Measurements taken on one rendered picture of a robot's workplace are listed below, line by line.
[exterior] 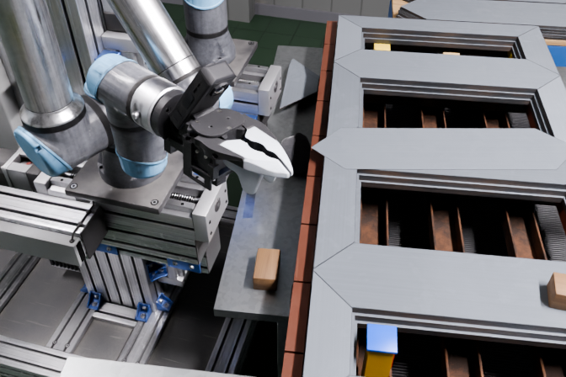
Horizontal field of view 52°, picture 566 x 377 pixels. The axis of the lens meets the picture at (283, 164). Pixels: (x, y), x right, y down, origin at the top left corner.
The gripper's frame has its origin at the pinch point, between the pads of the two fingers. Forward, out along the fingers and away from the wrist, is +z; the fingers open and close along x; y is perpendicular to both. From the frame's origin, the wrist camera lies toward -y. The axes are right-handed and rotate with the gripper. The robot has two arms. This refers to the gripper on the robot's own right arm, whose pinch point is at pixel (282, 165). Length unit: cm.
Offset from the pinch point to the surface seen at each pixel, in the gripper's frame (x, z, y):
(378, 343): -28, 7, 54
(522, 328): -53, 27, 54
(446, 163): -87, -10, 47
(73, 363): 19, -24, 44
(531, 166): -101, 8, 46
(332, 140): -74, -39, 49
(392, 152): -81, -23, 48
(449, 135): -98, -15, 46
